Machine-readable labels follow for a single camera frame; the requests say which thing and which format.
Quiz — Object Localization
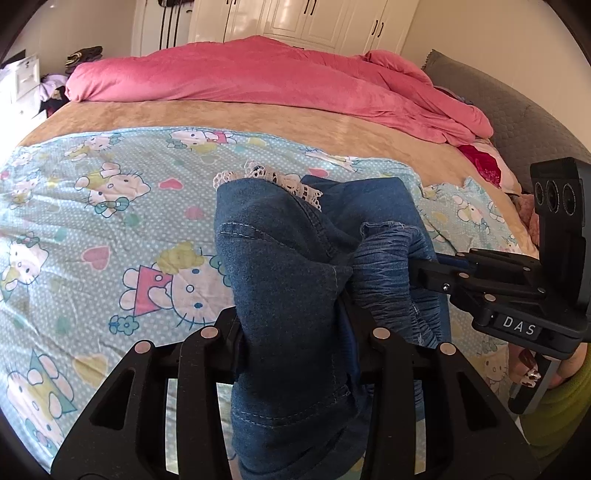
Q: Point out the person's right forearm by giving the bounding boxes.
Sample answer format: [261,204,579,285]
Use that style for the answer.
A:
[521,348,591,464]

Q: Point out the cartoon cat printed blanket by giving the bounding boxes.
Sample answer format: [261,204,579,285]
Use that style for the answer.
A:
[0,126,528,475]

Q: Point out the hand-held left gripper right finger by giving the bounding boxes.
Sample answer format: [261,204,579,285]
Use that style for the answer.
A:
[339,295,541,480]

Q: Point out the person's right hand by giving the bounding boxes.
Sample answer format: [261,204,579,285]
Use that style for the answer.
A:
[510,344,591,392]

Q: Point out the pale purple clothes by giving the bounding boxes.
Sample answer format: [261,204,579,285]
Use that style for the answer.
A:
[39,74,71,103]

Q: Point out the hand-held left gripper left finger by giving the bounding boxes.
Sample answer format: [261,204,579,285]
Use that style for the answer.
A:
[51,307,245,480]

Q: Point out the black hanging straps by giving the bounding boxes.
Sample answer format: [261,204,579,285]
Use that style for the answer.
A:
[157,0,186,48]

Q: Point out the white wardrobe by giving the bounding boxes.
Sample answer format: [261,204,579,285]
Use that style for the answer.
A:
[131,0,419,59]

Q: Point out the pink duvet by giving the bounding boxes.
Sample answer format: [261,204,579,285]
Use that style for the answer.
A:
[65,36,496,145]

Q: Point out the blue denim pants lace trim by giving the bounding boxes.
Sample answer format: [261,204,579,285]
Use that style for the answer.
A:
[213,159,452,480]

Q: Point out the grey quilted headboard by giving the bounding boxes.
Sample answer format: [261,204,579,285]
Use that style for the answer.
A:
[421,48,591,195]

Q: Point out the red floral pillow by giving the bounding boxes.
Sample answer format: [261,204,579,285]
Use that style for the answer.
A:
[456,138,523,195]

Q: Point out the beige bed sheet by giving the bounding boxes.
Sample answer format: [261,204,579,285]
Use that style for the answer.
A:
[21,98,540,258]

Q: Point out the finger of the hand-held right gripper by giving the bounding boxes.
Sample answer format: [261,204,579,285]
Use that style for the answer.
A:
[409,257,546,297]
[438,248,542,278]

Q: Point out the pile of clothes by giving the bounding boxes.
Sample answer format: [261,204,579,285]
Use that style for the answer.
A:
[65,45,103,75]

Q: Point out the white drawer cabinet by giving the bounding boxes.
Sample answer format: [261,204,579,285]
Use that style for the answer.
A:
[0,52,45,121]

